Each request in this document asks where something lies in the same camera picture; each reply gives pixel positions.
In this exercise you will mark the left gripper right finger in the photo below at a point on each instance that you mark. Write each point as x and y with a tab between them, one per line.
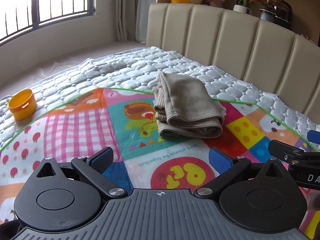
231	170

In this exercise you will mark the beige padded headboard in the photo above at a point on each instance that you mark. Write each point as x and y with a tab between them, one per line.
270	57

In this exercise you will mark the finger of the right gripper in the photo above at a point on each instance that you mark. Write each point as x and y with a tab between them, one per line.
313	136
287	153

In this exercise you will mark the barred window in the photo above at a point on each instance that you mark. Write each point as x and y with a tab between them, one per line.
23	16

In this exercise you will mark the potted red leaf plant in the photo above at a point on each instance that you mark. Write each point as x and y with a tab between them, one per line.
280	8

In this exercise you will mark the beige curtain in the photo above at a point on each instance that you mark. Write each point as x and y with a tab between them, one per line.
132	20

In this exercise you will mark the beige striped garment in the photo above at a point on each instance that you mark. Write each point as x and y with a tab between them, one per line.
183	107

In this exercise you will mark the white quilted mattress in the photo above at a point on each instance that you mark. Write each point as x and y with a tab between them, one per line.
137	67

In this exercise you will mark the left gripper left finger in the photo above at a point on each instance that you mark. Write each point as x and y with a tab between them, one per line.
91	171

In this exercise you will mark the orange plastic cup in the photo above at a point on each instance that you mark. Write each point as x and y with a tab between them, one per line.
22	105

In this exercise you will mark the colourful cartoon play mat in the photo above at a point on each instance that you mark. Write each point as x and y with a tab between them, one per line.
46	199

